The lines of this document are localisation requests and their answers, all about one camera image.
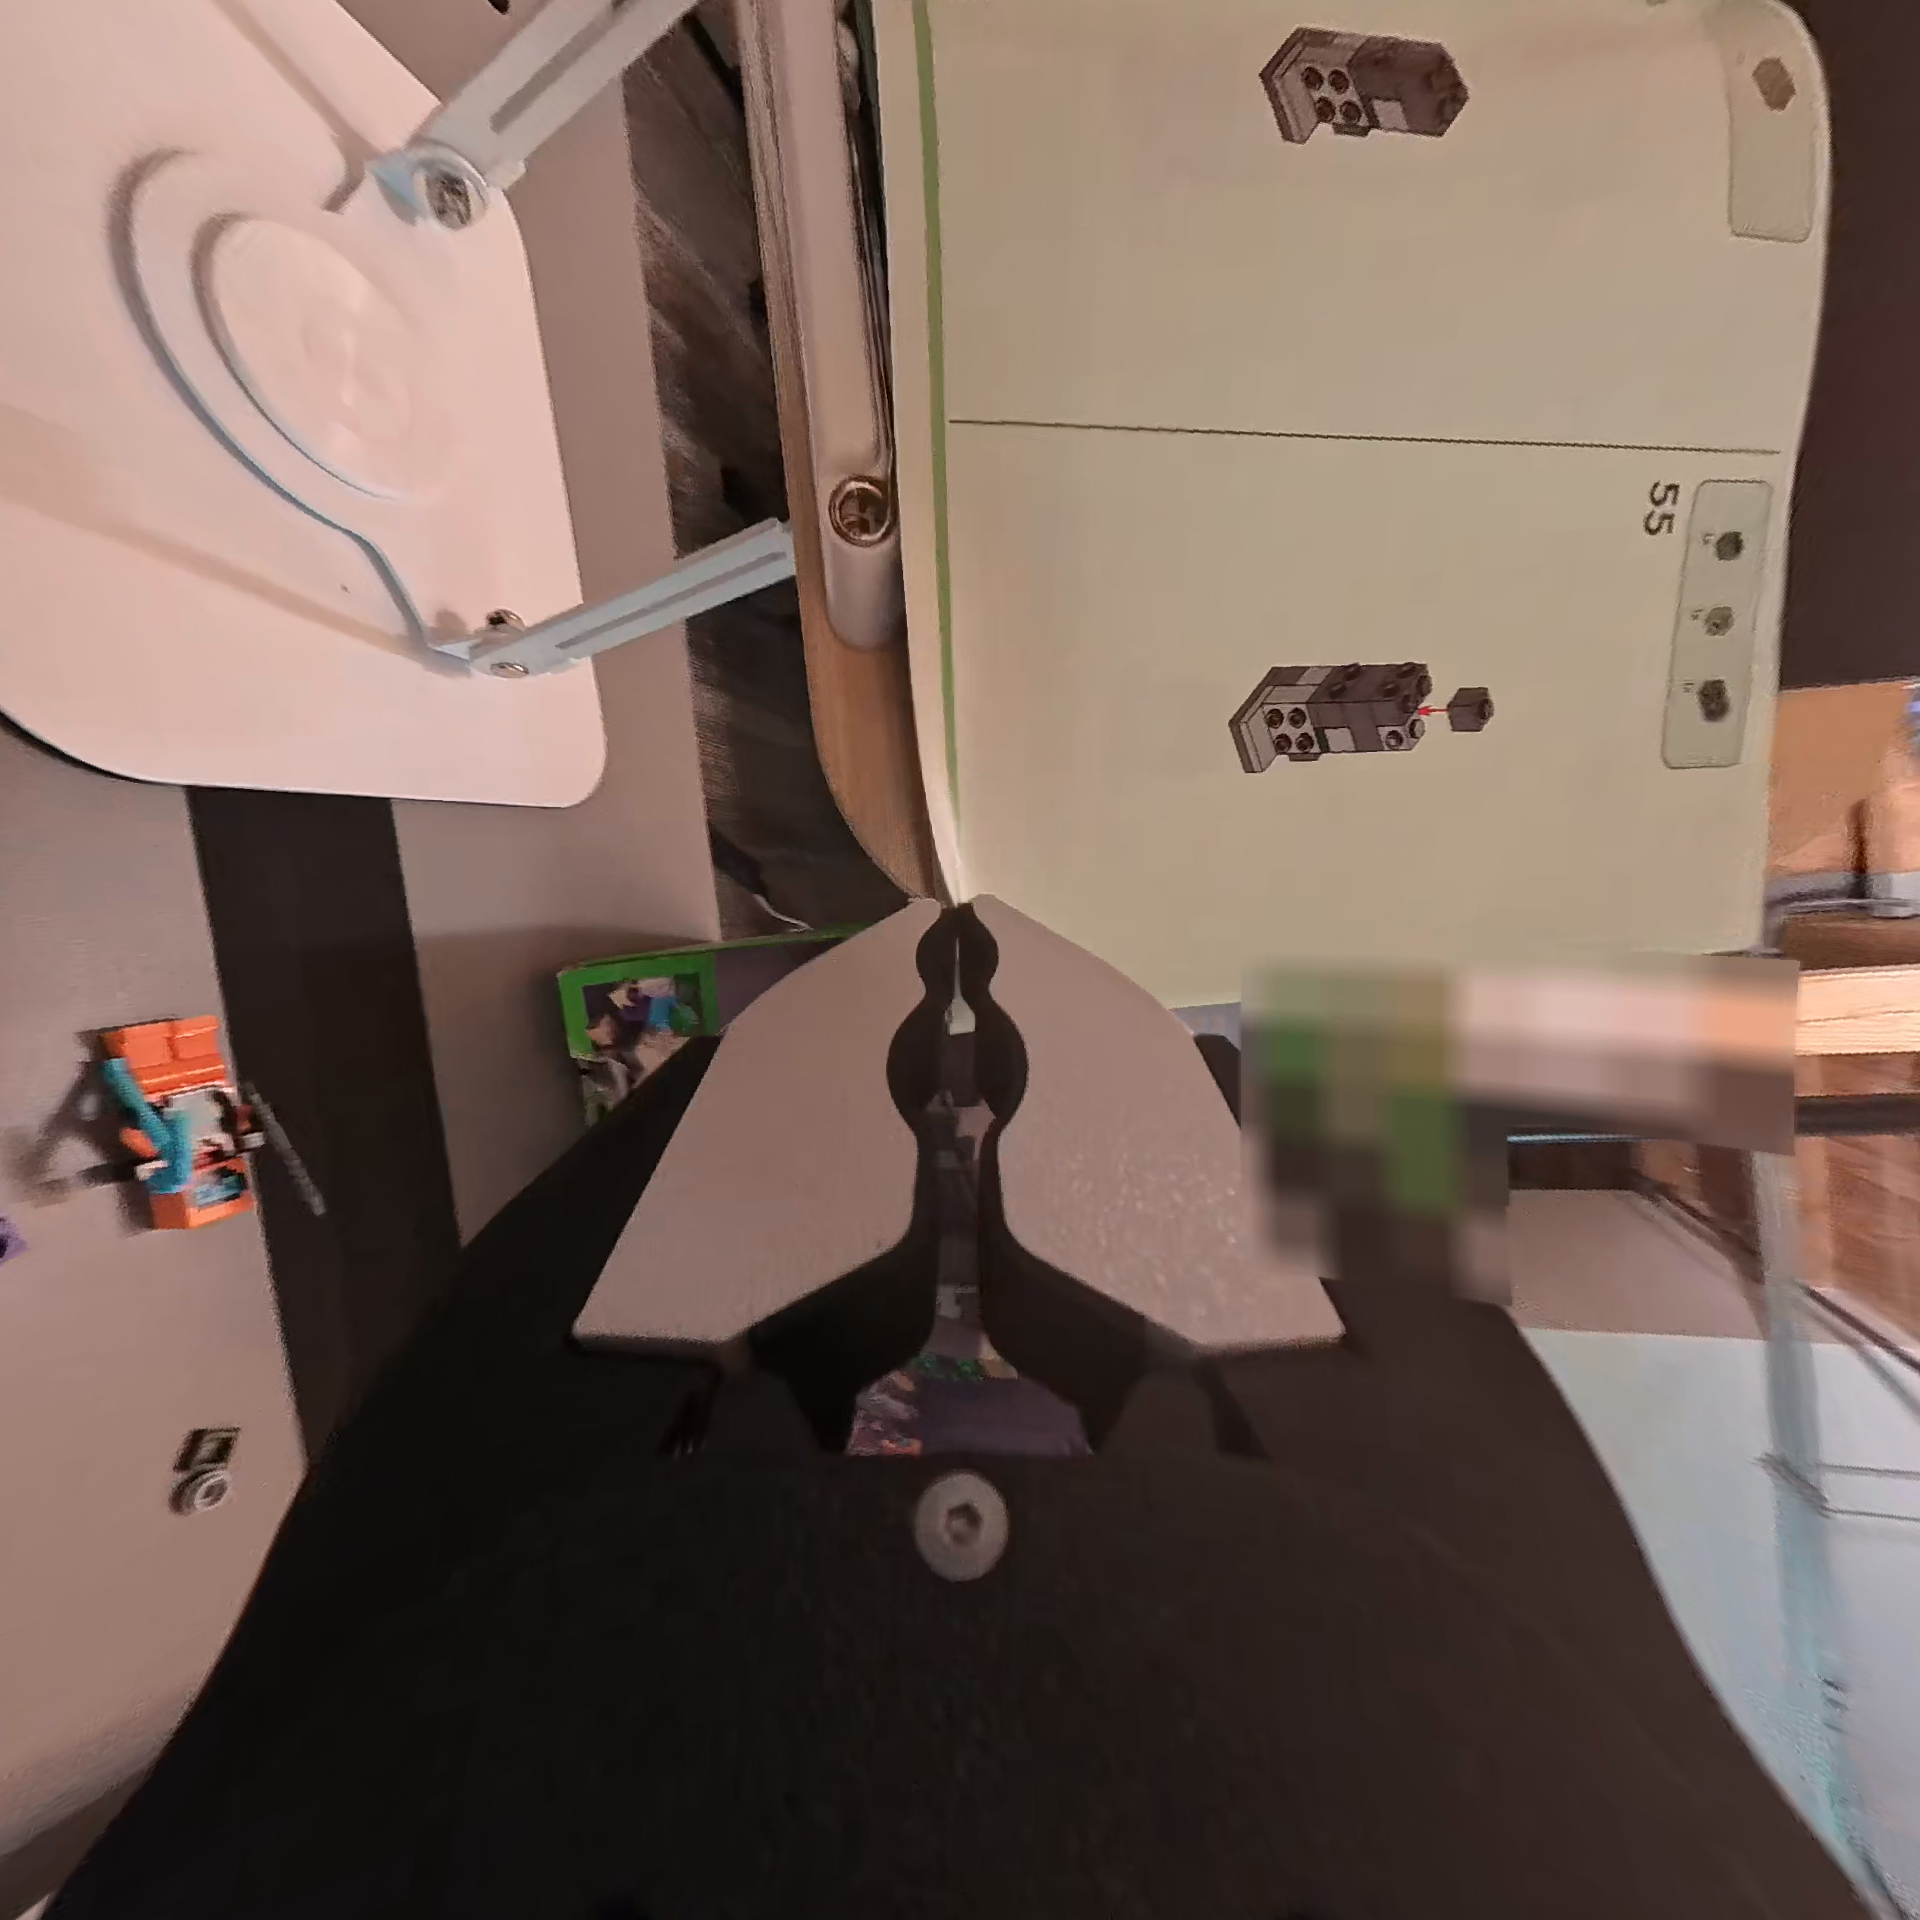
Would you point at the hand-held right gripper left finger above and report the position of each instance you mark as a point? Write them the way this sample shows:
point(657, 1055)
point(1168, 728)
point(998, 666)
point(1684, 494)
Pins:
point(763, 1171)

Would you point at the orange blue toy figure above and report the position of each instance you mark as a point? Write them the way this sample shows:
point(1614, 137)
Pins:
point(149, 1043)

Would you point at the black flat panel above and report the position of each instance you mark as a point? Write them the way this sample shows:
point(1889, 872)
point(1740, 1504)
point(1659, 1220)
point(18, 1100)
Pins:
point(1861, 299)

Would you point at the instruction booklet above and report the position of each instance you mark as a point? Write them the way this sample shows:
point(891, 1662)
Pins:
point(1201, 299)

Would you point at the grey desk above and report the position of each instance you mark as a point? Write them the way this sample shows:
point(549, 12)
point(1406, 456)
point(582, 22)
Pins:
point(118, 900)

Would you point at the green toy set box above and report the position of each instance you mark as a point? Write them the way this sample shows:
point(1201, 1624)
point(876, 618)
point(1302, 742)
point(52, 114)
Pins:
point(638, 1019)

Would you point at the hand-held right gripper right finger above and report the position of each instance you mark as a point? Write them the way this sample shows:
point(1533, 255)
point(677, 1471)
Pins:
point(1125, 1171)

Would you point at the white book stand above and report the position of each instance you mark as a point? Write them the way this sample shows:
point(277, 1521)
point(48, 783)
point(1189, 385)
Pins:
point(450, 450)

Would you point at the tiny dark green piece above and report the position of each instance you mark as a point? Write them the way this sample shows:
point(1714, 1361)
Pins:
point(206, 1476)

